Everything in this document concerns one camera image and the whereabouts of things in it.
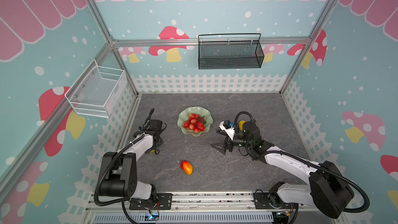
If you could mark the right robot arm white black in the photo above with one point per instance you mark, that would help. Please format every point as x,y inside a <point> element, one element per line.
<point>324,186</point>

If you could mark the red cherry tomato bunch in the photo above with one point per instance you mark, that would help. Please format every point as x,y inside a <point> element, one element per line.
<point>195,123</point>

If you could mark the aluminium front rail frame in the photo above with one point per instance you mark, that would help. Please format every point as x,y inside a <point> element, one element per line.
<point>208,207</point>

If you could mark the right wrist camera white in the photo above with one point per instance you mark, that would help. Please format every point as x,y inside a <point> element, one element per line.
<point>228,127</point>

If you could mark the red orange mango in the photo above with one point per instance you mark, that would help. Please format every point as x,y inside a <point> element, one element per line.
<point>186,167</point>

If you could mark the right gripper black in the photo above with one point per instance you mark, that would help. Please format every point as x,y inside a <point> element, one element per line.
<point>228,143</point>

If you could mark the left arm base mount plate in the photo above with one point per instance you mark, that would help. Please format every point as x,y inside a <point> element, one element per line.
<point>162,201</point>

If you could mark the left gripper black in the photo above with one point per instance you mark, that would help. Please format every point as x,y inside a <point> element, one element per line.
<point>160,142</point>

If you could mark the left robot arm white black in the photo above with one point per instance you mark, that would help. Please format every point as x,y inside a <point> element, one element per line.
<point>117,179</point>

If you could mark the white wire wall basket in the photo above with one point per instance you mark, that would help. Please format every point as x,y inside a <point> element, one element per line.
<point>97,91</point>

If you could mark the black mesh wall basket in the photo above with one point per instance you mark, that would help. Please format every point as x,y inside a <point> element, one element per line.
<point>230,51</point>

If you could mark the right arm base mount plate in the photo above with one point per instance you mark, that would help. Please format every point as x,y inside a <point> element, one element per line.
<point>265,200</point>

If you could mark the yellow fake lemon fruit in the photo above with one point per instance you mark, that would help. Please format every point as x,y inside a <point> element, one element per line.
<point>241,125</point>

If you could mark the green scalloped fruit bowl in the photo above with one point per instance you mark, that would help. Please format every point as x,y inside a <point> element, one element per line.
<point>184,115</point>

